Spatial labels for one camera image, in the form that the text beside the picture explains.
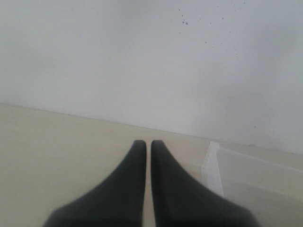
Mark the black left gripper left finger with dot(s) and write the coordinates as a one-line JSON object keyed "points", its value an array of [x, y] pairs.
{"points": [[116, 202]]}

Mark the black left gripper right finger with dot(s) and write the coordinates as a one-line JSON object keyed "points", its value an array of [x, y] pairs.
{"points": [[179, 200]]}

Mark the clear plastic bin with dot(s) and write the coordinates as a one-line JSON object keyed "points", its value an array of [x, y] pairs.
{"points": [[272, 192]]}

